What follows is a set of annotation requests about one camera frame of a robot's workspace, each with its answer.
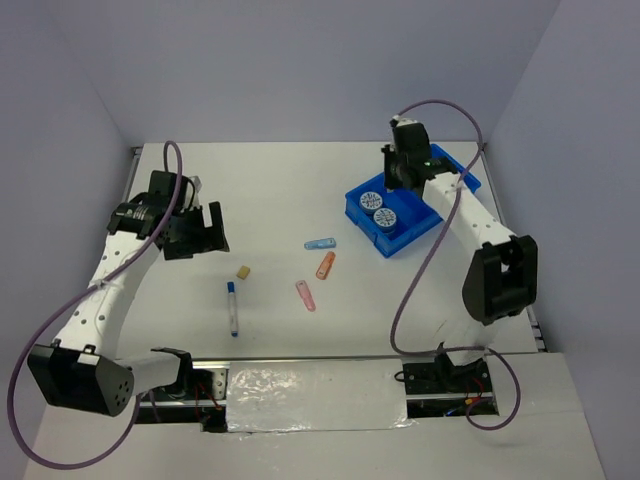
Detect orange utility knife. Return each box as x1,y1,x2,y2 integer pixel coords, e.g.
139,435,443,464
315,251,336,280

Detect tan eraser block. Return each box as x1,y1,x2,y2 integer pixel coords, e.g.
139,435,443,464
237,266,250,279

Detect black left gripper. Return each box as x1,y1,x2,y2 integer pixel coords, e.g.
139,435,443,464
163,201,229,261

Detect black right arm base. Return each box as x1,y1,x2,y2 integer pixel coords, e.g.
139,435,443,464
394,354,498,419

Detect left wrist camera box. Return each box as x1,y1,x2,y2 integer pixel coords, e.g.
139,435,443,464
187,175,202,208

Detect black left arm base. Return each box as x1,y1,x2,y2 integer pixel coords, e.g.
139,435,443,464
136,364,229,433

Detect pink utility knife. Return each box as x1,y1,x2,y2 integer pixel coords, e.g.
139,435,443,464
295,280,316,312

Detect blue plastic sorting bin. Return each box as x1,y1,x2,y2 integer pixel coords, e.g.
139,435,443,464
343,143,482,260

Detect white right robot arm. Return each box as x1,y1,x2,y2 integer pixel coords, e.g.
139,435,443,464
169,142,524,391

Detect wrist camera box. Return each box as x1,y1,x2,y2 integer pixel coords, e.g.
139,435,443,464
187,175,202,208
390,115,417,129

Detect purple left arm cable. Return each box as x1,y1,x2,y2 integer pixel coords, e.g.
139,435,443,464
7,140,184,471

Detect silver foil cover plate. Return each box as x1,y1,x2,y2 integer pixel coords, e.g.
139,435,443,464
226,359,413,433

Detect blue utility knife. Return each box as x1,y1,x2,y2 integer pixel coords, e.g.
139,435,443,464
304,237,337,250

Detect blue capped white marker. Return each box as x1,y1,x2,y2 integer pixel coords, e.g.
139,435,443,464
227,281,239,338

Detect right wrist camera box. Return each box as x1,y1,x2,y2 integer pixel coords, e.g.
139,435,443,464
390,115,417,129

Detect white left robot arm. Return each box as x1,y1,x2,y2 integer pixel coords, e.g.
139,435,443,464
27,170,229,417

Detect blue tape roll jar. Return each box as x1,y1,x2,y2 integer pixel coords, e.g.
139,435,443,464
372,207,398,235

